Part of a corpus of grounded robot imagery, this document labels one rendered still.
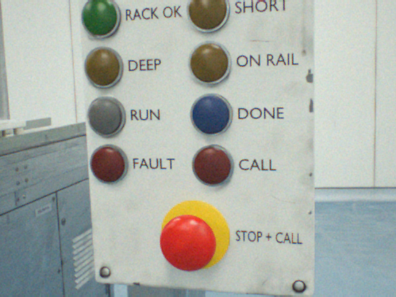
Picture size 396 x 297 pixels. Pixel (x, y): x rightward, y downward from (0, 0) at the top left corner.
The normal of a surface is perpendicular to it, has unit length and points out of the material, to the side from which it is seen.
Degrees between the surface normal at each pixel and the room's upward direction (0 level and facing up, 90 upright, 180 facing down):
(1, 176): 90
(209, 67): 93
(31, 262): 90
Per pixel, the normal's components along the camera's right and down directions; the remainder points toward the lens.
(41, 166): 0.97, 0.00
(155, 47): -0.26, 0.15
